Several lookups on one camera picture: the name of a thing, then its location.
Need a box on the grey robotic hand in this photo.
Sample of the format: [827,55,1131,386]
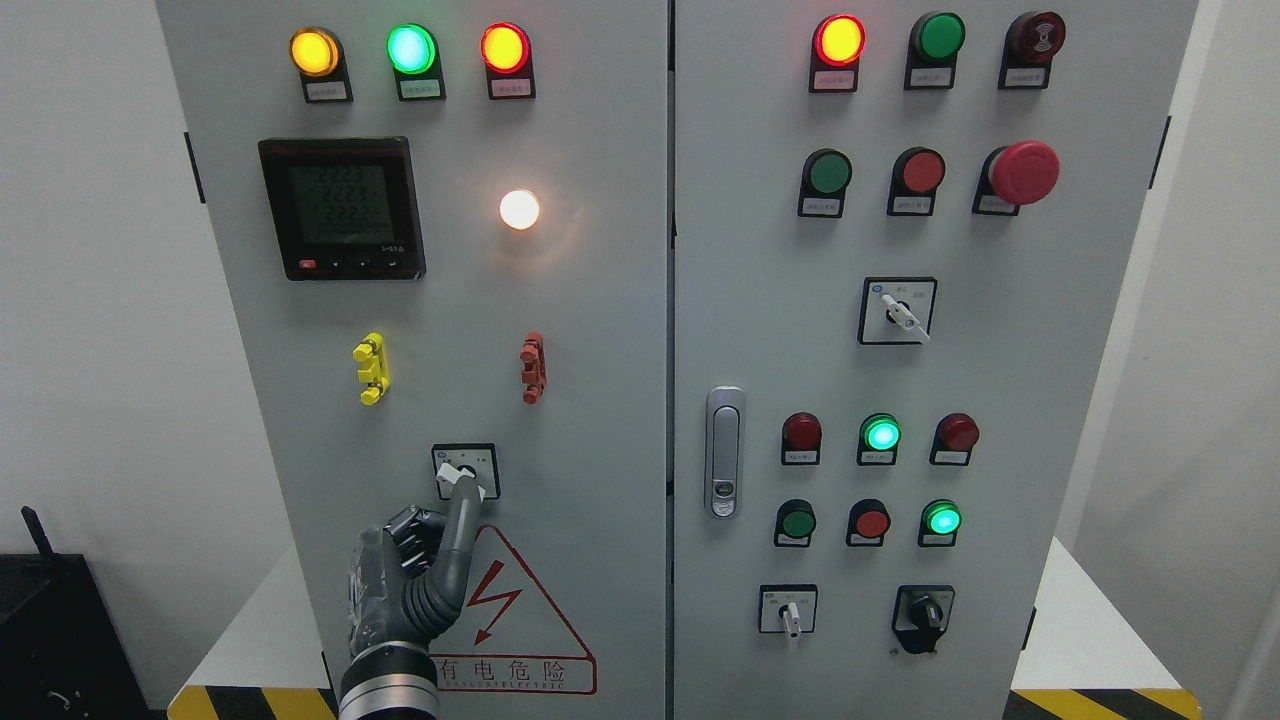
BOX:
[348,471,485,657]

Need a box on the white rotary selector switch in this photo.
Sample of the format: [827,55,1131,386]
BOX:
[431,443,500,501]

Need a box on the yellow indicator light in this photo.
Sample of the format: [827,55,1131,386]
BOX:
[289,26,353,104]

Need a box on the red electric warning sticker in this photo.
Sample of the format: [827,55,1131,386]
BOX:
[430,525,596,694]

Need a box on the yellow terminal connector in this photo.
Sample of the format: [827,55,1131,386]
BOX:
[352,332,390,406]

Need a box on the red terminal connector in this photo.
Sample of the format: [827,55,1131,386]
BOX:
[518,332,547,405]

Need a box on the black box with antenna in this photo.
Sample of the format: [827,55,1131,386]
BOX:
[1,506,151,719]

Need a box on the left grey cabinet door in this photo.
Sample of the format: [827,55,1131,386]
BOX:
[157,1,668,719]

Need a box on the grey cabinet door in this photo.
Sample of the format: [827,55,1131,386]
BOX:
[671,1,1197,719]
[157,1,668,719]

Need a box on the black digital power meter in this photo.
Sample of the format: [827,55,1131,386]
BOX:
[259,136,428,281]

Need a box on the white rotary selector lower right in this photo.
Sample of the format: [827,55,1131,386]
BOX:
[758,583,818,639]

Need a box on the white rotary selector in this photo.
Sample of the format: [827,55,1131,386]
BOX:
[758,583,818,639]
[858,275,938,345]

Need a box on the clear small lamp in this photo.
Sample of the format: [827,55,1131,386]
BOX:
[499,188,541,231]

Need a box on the green push button lower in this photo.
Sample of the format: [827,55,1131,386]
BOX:
[774,498,817,548]

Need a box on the green push button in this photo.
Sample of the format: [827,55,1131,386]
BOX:
[902,12,966,91]
[774,498,817,548]

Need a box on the dark red indicator left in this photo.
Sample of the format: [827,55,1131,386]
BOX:
[780,413,823,466]

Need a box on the dark red indicator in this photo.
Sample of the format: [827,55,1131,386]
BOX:
[929,413,980,468]
[780,413,823,466]

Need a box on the red push button lower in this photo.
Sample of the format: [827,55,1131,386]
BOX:
[845,498,892,547]

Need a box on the lit green indicator middle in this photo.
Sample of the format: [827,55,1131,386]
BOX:
[856,413,901,466]

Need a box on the green indicator light top left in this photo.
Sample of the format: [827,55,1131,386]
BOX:
[387,23,447,102]

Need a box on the lit green button lower right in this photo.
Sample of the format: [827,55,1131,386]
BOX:
[916,498,963,548]

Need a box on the red indicator light top left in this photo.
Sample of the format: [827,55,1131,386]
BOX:
[480,20,536,100]

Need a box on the white rotary selector upper right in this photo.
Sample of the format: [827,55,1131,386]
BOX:
[858,275,938,345]

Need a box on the dark red indicator right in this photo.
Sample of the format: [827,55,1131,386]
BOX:
[929,413,980,468]

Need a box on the green push button second row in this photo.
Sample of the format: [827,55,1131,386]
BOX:
[797,149,852,219]

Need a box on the right grey cabinet door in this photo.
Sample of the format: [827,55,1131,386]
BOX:
[671,1,1197,719]

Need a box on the red push button second row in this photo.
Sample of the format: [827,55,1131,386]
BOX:
[886,146,946,217]

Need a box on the white platform with hazard stripes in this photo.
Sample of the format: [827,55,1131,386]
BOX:
[166,542,1202,719]

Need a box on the red lit indicator right door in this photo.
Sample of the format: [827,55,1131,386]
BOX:
[808,14,867,94]

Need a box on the red emergency stop mushroom button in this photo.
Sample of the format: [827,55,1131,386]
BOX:
[972,140,1061,217]

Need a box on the green push button top right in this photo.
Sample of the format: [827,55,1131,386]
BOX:
[902,12,966,91]

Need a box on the red buzzer alarm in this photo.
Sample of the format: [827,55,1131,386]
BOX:
[998,12,1066,90]

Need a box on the silver door lock handle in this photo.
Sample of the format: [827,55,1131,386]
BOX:
[704,386,745,518]

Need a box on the black rotary knob switch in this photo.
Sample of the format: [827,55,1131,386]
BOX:
[890,584,955,655]

